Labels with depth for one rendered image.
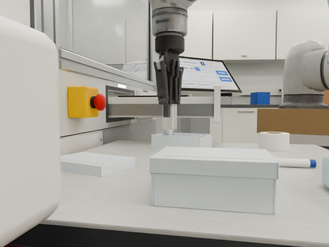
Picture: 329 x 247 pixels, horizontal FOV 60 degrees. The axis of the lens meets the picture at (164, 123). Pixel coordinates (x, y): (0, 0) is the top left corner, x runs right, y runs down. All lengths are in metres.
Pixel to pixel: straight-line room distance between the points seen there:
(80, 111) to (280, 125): 0.80
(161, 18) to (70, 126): 0.33
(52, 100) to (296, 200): 0.28
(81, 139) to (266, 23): 4.02
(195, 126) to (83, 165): 1.44
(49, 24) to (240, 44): 3.89
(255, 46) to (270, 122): 3.29
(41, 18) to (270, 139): 0.56
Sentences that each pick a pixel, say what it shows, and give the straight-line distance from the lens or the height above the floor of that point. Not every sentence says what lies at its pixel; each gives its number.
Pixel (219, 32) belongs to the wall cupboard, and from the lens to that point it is 4.40.
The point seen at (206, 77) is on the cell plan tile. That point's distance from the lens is 1.87.
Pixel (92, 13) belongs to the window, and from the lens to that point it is 0.88.
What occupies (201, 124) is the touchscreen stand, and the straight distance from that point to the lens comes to 1.88.
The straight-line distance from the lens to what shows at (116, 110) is 0.88.
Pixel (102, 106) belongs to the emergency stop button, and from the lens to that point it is 0.67.
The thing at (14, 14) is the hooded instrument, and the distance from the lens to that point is 0.18.
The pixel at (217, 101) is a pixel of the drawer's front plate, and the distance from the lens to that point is 0.81.
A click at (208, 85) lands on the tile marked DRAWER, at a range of 1.82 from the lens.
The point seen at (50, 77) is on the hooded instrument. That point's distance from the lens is 0.16.
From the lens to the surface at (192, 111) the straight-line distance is 0.83.
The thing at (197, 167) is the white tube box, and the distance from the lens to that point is 0.29.
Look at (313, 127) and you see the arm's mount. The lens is 1.20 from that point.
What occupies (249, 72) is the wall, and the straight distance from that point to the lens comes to 4.74.
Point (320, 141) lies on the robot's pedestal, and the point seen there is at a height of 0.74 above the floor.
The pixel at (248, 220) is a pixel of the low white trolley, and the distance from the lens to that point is 0.29.
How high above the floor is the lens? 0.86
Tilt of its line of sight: 3 degrees down
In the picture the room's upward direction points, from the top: straight up
